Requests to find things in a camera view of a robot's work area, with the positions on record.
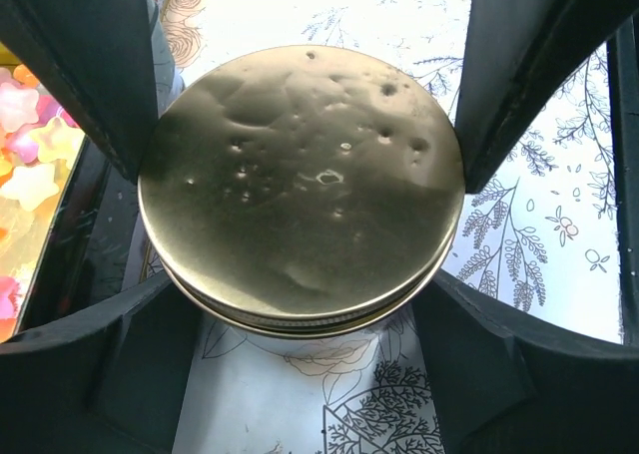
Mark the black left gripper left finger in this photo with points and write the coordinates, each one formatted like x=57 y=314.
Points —
x=110 y=378

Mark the black metal base rail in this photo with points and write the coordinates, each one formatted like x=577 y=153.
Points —
x=622 y=51

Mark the tin of gummy candies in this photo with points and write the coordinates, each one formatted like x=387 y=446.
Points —
x=67 y=216

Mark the gold round jar lid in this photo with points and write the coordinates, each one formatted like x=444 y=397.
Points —
x=302 y=191

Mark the clear glass jar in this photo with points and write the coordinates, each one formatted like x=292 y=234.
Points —
x=305 y=346

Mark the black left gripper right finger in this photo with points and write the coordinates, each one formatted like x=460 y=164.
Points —
x=504 y=381

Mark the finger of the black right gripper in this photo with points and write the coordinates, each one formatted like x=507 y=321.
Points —
x=517 y=54
x=95 y=58

